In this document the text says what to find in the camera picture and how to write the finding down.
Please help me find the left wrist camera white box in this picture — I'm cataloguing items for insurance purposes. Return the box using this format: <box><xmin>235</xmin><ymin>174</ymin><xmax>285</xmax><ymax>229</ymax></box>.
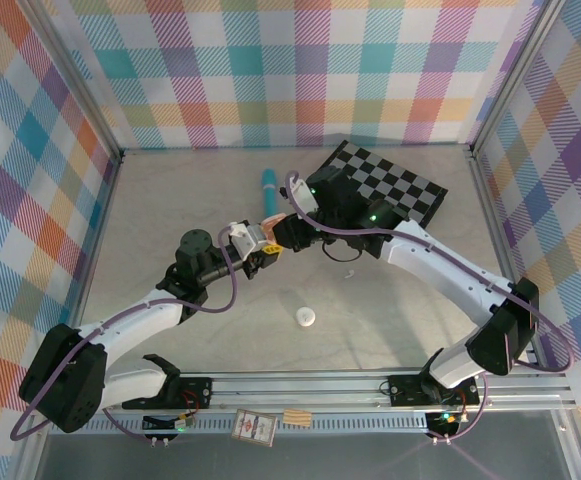
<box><xmin>227</xmin><ymin>219</ymin><xmax>267</xmax><ymax>260</ymax></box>

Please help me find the black grey folding chessboard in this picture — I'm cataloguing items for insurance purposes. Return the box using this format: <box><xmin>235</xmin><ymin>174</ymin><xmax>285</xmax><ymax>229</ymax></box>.
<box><xmin>319</xmin><ymin>139</ymin><xmax>449</xmax><ymax>231</ymax></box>

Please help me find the aluminium mounting rail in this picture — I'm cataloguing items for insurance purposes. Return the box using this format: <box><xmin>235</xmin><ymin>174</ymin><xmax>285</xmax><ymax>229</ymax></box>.
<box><xmin>23</xmin><ymin>368</ymin><xmax>579</xmax><ymax>416</ymax></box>

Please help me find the left black controller board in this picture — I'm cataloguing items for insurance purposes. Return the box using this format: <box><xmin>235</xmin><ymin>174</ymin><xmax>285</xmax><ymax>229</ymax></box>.
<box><xmin>142</xmin><ymin>413</ymin><xmax>196</xmax><ymax>447</ymax></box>

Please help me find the grey slotted cable duct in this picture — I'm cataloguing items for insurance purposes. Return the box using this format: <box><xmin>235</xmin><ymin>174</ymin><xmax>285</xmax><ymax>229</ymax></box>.
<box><xmin>49</xmin><ymin>415</ymin><xmax>431</xmax><ymax>435</ymax></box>

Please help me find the teal pen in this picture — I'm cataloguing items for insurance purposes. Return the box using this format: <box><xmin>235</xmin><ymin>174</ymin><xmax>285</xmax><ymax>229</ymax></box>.
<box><xmin>261</xmin><ymin>168</ymin><xmax>280</xmax><ymax>221</ymax></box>

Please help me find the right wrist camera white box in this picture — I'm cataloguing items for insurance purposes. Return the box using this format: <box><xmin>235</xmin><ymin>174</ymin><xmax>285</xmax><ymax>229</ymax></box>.
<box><xmin>286</xmin><ymin>174</ymin><xmax>320</xmax><ymax>216</ymax></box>

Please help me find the right black controller board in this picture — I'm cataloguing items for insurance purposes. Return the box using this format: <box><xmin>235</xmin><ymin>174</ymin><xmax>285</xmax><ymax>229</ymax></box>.
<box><xmin>425</xmin><ymin>410</ymin><xmax>461</xmax><ymax>446</ymax></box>

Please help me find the aluminium floor rail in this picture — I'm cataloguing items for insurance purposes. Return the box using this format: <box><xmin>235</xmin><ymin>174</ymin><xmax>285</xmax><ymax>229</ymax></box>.
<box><xmin>54</xmin><ymin>149</ymin><xmax>125</xmax><ymax>376</ymax></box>
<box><xmin>467</xmin><ymin>144</ymin><xmax>545</xmax><ymax>369</ymax></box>

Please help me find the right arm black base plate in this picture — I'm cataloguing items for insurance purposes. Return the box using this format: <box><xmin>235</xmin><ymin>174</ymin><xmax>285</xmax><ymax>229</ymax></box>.
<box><xmin>387</xmin><ymin>372</ymin><xmax>481</xmax><ymax>407</ymax></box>

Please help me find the black controller board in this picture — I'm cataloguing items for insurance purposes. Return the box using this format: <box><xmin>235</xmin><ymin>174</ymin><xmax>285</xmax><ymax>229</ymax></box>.
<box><xmin>142</xmin><ymin>413</ymin><xmax>196</xmax><ymax>447</ymax></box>
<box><xmin>425</xmin><ymin>410</ymin><xmax>461</xmax><ymax>446</ymax></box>

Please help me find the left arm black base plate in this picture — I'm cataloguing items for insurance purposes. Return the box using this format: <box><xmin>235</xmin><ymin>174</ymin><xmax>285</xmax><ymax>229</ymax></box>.
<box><xmin>121</xmin><ymin>375</ymin><xmax>214</xmax><ymax>410</ymax></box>

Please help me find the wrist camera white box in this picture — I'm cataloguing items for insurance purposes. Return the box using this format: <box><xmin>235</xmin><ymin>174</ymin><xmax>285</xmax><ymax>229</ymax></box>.
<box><xmin>286</xmin><ymin>174</ymin><xmax>320</xmax><ymax>216</ymax></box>
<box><xmin>227</xmin><ymin>219</ymin><xmax>267</xmax><ymax>260</ymax></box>

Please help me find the playing card box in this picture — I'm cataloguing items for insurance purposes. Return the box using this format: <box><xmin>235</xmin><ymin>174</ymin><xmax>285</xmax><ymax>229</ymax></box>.
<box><xmin>230</xmin><ymin>408</ymin><xmax>277</xmax><ymax>446</ymax></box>

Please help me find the striped wooden block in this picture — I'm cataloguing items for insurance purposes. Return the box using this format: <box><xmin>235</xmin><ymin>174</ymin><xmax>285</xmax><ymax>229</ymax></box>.
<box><xmin>282</xmin><ymin>408</ymin><xmax>314</xmax><ymax>427</ymax></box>

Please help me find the aluminium frame post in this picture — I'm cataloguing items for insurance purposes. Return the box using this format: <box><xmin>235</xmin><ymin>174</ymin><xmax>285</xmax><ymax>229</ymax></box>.
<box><xmin>22</xmin><ymin>0</ymin><xmax>124</xmax><ymax>166</ymax></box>
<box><xmin>463</xmin><ymin>0</ymin><xmax>574</xmax><ymax>159</ymax></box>

